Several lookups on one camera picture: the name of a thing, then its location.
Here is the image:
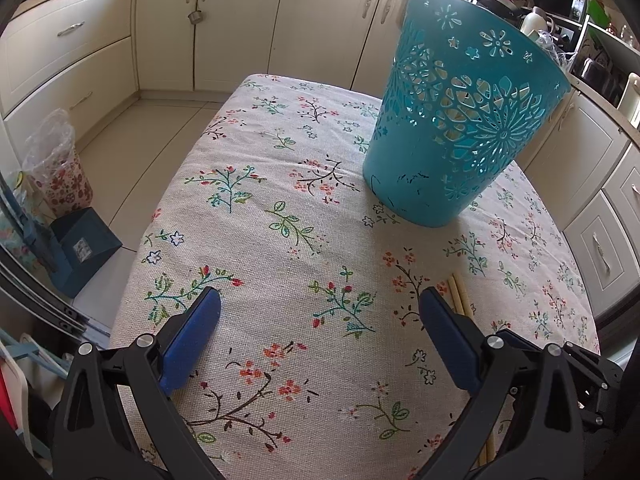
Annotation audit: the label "teal perforated plastic basket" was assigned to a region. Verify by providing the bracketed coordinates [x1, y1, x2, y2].
[362, 0, 572, 227]

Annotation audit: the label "white kettle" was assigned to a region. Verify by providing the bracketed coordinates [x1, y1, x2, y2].
[520, 6, 556, 43]

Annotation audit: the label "bundle of bamboo chopsticks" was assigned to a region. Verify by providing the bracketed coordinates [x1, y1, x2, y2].
[447, 272, 497, 468]

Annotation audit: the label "cream drawer cabinet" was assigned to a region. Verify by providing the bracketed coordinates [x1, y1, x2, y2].
[0, 0, 141, 133]

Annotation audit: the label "floral bin with plastic bag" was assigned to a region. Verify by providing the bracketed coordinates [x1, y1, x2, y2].
[21, 109, 96, 216]

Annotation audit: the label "cream cabinet with drawers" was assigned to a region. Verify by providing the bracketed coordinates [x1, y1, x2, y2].
[515, 87, 640, 323]

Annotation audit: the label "silver black toaster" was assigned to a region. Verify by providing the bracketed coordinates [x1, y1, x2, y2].
[570, 55, 621, 103]

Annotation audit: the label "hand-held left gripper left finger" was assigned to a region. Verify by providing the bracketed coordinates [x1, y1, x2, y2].
[50, 287, 226, 480]

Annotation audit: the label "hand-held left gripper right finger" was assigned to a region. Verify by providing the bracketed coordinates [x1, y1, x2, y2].
[415, 287, 583, 480]

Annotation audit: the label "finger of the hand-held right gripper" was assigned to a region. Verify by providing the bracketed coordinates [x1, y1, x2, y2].
[565, 342, 626, 431]

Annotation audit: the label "light blue folding frame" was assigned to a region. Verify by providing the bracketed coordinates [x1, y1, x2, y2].
[0, 330, 71, 441]

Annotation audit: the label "floral tablecloth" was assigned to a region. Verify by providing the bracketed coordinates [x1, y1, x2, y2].
[107, 74, 601, 480]

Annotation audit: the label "green container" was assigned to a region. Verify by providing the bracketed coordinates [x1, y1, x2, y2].
[585, 0, 621, 31]

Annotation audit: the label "dark blue cardboard box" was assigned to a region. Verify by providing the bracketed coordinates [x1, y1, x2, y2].
[50, 207, 123, 298]

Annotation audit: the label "cream door cabinets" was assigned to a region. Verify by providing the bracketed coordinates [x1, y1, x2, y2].
[132, 0, 413, 96]

